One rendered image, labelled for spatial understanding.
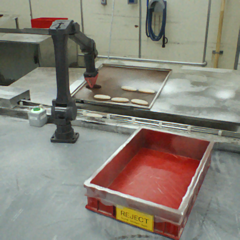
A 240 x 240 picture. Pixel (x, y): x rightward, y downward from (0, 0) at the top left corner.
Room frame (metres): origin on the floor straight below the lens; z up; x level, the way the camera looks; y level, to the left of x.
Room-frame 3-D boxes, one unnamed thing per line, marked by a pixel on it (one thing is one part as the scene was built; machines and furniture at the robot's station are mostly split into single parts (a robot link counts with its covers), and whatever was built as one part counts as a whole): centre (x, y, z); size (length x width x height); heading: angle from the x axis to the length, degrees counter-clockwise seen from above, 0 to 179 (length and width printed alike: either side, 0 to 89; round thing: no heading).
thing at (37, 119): (1.45, 0.43, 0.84); 0.08 x 0.08 x 0.11; 68
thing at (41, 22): (5.17, 1.14, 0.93); 0.51 x 0.36 x 0.13; 72
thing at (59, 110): (1.29, 0.27, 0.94); 0.09 x 0.05 x 0.10; 169
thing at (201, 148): (0.91, -0.13, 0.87); 0.49 x 0.34 x 0.10; 153
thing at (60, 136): (1.27, 0.27, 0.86); 0.12 x 0.09 x 0.08; 81
